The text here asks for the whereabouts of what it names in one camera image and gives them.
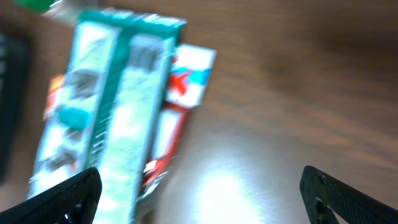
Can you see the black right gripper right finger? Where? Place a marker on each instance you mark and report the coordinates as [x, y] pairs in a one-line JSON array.
[[325, 196]]

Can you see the green grip gloves package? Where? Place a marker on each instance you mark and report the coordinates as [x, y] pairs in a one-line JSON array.
[[115, 84]]

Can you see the grey plastic mesh basket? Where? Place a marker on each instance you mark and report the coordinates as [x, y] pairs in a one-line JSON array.
[[15, 65]]

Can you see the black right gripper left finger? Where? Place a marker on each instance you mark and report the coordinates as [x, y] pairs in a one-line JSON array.
[[74, 200]]

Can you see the orange snack box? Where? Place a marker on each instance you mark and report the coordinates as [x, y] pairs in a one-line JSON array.
[[53, 95]]

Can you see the green lid white jar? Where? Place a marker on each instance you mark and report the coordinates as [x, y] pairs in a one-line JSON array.
[[66, 11]]

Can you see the red dustpan brush package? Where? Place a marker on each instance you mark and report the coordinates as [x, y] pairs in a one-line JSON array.
[[189, 76]]

